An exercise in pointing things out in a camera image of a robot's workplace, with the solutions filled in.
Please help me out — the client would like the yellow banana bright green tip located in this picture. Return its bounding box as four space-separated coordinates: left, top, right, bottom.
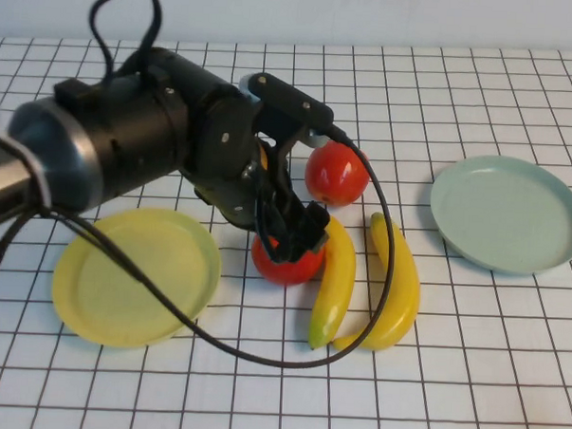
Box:
306 214 359 352

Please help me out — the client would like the white zip tie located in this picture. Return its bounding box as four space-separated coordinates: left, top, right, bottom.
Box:
0 71 59 210

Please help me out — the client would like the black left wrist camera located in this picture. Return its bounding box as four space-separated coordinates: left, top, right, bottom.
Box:
236 71 339 149

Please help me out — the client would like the long black camera cable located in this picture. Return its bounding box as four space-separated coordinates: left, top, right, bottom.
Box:
0 109 403 429

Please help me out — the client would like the yellow banana faint green tip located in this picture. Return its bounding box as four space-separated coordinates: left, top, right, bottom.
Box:
331 210 425 354

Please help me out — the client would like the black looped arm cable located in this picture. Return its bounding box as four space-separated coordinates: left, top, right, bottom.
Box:
85 0 163 84

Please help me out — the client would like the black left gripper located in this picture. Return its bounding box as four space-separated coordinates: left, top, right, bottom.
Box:
237 130 334 268

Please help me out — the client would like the red apple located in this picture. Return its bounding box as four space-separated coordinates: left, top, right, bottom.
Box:
249 231 327 289
304 140 372 209

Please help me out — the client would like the yellow round plate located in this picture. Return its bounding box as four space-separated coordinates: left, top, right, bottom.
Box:
48 202 225 353

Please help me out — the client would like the teal round plate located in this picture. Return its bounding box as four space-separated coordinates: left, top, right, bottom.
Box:
426 153 572 278

